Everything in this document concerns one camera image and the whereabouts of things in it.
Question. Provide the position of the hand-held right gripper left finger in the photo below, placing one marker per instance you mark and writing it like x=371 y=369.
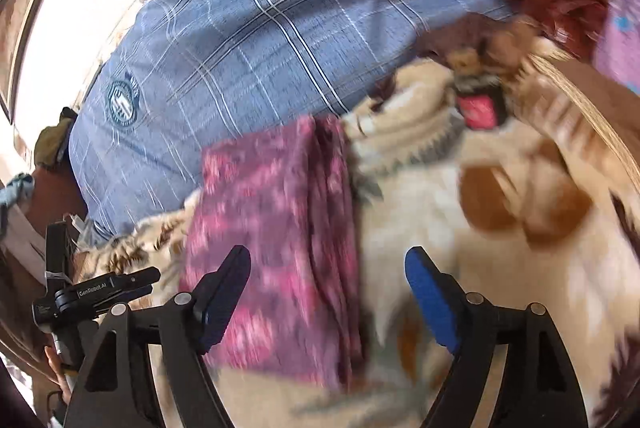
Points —
x=220 y=323

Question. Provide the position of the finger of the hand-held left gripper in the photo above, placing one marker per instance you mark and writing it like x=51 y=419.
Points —
x=140 y=280

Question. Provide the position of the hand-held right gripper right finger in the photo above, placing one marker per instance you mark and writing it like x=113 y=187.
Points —
x=430 y=298

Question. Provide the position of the purple floral shirt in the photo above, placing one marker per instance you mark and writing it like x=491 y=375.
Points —
x=280 y=218

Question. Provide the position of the person's left hand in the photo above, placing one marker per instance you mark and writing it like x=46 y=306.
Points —
x=57 y=368

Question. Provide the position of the pale blue satin cloth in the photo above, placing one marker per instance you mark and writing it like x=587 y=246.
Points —
x=97 y=233

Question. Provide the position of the cream brown animal-print blanket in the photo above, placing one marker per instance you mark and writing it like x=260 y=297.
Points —
x=450 y=208

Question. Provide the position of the brown wooden headboard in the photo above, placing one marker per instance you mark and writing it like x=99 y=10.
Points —
x=55 y=193

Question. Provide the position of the light blue patterned cloth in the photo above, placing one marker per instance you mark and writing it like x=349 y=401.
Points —
x=15 y=190

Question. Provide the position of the olive green cloth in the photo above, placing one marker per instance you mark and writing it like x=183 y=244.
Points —
x=52 y=138

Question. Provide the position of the blue plaid pillow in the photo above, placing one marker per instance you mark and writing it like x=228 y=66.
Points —
x=250 y=33

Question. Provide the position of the pink dotted cloth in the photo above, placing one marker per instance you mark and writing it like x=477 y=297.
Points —
x=620 y=38

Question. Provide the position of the white wooden rail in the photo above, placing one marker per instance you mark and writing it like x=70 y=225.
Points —
x=22 y=233

